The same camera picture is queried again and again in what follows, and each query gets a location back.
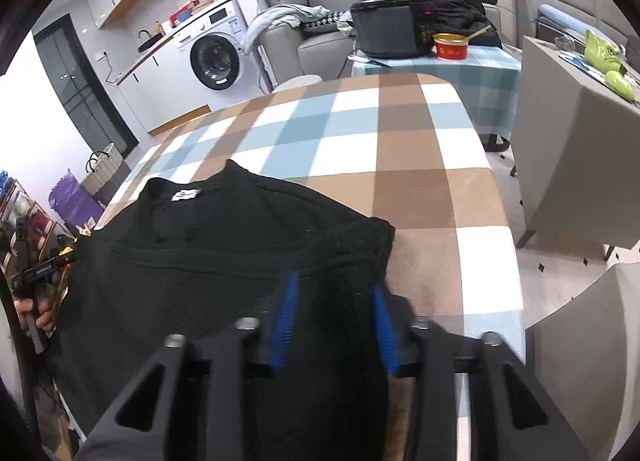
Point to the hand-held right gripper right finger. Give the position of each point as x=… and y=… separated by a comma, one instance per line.
x=385, y=336

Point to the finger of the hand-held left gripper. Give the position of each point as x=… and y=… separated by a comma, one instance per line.
x=62, y=264

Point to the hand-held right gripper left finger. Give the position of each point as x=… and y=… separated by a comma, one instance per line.
x=285, y=326

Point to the black knit sweater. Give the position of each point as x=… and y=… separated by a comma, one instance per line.
x=200, y=261

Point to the person's left hand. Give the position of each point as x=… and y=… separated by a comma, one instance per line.
x=42, y=316

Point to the wooden shoe rack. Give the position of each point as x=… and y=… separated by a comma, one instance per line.
x=40, y=221

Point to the purple bag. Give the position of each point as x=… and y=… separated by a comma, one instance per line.
x=75, y=201

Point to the woven basket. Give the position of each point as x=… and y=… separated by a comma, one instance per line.
x=107, y=171

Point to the dark glass door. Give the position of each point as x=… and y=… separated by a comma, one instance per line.
x=80, y=86

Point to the plaid blanket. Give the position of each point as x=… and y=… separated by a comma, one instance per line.
x=350, y=141

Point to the kitchen counter with cabinets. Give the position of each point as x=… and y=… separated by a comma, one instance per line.
x=160, y=91

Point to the grey upholstered chair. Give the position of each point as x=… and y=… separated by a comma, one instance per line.
x=590, y=341

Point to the white round stool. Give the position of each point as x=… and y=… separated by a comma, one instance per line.
x=295, y=83

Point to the black faucet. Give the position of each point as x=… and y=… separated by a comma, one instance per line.
x=145, y=35

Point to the white washing machine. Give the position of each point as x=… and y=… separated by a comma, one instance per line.
x=215, y=61

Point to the grey cabinet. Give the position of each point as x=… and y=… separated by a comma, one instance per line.
x=565, y=151

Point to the teal plaid tablecloth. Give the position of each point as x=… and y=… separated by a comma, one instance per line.
x=480, y=86

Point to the grey sofa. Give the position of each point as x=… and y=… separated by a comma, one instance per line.
x=320, y=51

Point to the red box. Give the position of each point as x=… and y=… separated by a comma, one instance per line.
x=182, y=13

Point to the red bowl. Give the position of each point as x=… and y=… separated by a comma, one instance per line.
x=450, y=48

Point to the houndstooth cushion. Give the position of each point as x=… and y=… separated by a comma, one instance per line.
x=320, y=23

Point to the black cooking appliance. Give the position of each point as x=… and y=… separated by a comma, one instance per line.
x=387, y=31

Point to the pale blue cloth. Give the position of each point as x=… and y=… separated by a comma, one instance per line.
x=280, y=16

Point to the wooden spoon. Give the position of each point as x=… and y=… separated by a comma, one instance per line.
x=477, y=33

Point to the green oval toy piece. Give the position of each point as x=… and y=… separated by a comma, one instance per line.
x=620, y=83

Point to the green monster figure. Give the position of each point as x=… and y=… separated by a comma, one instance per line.
x=602, y=51

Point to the blue pillow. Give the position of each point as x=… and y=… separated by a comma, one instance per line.
x=560, y=13

